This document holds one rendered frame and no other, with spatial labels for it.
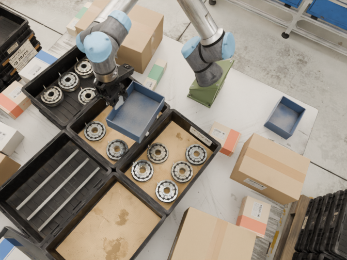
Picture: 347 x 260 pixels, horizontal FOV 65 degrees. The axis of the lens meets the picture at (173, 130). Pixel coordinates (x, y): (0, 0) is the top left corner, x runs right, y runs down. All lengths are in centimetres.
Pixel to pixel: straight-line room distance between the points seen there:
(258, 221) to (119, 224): 64
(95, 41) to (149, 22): 86
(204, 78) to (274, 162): 54
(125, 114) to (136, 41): 55
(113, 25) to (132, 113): 40
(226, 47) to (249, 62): 151
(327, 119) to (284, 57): 73
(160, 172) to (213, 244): 39
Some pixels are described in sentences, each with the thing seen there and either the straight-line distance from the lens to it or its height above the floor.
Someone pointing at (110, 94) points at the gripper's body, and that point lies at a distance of 96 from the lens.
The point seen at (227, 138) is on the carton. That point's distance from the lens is 145.
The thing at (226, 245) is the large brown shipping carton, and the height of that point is 90.
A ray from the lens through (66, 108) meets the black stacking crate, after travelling 147.
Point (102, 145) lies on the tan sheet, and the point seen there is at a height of 83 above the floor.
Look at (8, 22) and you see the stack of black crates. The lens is 241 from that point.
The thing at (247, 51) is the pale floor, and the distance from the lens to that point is 285.
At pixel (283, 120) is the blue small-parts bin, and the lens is 170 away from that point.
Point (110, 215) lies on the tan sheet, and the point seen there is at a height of 83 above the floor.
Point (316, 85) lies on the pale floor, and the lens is 292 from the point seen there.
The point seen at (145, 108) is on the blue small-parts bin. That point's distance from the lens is 114.
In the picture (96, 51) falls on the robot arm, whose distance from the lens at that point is 80.
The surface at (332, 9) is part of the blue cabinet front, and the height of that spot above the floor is 45.
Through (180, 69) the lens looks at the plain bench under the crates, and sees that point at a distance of 170.
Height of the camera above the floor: 208
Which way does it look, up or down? 67 degrees down
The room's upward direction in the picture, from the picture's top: 11 degrees clockwise
